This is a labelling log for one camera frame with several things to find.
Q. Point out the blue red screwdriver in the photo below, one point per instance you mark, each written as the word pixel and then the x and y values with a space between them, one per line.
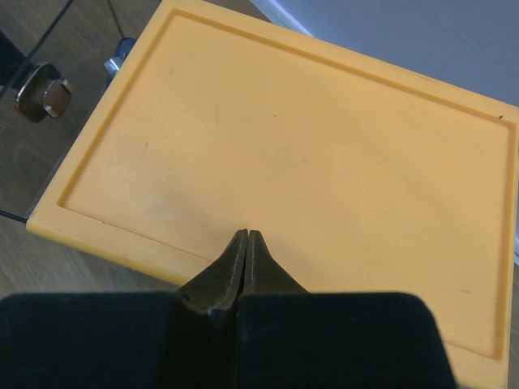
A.
pixel 124 47

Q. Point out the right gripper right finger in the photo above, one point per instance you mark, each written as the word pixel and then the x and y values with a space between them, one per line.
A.
pixel 263 276

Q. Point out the yellow and grey drawer box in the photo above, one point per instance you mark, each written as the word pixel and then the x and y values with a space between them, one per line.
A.
pixel 361 175

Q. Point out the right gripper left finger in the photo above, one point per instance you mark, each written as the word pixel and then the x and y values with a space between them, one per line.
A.
pixel 218 285

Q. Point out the transparent smoky drawer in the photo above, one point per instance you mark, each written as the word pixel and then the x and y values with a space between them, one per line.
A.
pixel 52 78

